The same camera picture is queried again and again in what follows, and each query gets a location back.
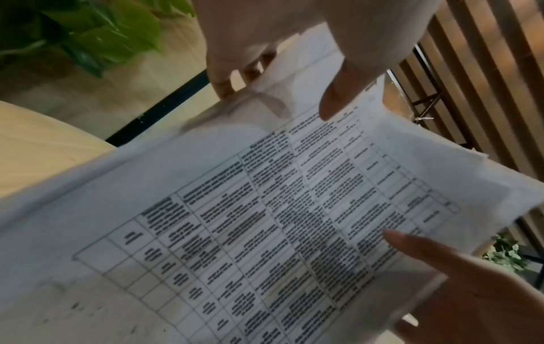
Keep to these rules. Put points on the person's left hand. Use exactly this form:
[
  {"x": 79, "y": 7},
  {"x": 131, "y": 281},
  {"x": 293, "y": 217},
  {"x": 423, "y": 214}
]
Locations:
[{"x": 374, "y": 33}]

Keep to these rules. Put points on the person's right hand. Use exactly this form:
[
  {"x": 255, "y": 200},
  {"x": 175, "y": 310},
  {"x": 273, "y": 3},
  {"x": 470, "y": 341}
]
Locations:
[{"x": 480, "y": 302}]

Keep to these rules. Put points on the stack of printed papers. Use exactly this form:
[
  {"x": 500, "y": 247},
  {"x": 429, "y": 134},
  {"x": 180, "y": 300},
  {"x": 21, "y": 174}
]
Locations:
[{"x": 255, "y": 218}]

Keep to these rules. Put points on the round wooden table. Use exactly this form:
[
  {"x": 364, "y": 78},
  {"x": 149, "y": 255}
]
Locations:
[{"x": 42, "y": 151}]

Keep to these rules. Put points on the small potted flowering plant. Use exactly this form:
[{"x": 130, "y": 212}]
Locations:
[{"x": 505, "y": 255}]

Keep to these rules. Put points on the large leafy potted plant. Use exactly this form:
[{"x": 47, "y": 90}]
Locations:
[{"x": 106, "y": 30}]

